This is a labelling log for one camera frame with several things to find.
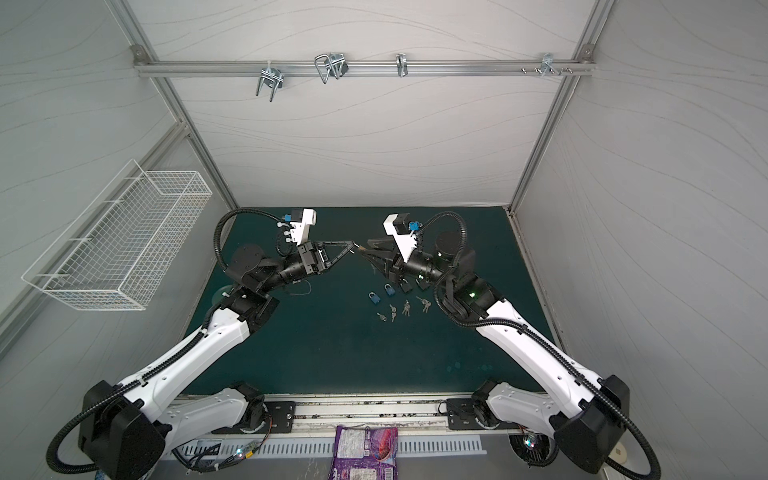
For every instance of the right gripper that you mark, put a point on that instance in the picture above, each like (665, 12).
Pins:
(395, 261)

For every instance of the green table mat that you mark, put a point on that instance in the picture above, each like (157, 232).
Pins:
(325, 336)

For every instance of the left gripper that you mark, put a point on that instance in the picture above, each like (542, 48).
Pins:
(313, 261)

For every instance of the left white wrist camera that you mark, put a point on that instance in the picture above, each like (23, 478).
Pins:
(297, 224)

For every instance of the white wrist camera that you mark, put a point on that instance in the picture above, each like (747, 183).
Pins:
(405, 232)
(297, 224)

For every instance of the metal hook clamp left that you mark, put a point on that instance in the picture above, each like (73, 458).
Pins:
(270, 79)

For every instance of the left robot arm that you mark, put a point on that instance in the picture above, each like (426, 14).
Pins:
(118, 431)

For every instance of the metal hook clamp right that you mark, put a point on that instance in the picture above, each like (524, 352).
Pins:
(547, 68)

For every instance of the white wire basket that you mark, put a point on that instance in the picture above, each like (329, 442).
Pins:
(114, 255)

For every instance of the white cable duct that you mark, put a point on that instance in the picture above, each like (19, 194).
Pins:
(323, 447)

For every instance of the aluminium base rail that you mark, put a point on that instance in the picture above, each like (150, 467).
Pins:
(411, 413)

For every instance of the aluminium top rail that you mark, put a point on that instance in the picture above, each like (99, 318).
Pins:
(357, 68)

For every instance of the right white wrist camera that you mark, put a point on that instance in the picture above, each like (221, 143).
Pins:
(405, 232)

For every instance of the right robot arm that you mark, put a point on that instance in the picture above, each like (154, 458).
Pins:
(583, 415)

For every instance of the purple snack bag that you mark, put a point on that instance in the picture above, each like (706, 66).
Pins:
(364, 453)

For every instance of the small blue padlock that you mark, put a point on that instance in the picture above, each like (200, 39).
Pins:
(375, 297)

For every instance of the metal ring clamp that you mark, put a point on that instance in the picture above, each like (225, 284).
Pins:
(401, 65)

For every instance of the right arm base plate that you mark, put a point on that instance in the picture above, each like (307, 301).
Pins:
(468, 414)

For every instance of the black cooling fan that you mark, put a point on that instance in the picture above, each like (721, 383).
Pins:
(534, 449)

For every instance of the metal hook clamp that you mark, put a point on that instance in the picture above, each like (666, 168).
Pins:
(270, 79)
(547, 68)
(331, 65)

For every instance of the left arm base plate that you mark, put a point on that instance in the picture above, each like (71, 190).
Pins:
(264, 416)

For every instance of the metal hook clamp middle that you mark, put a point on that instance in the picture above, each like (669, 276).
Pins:
(331, 65)

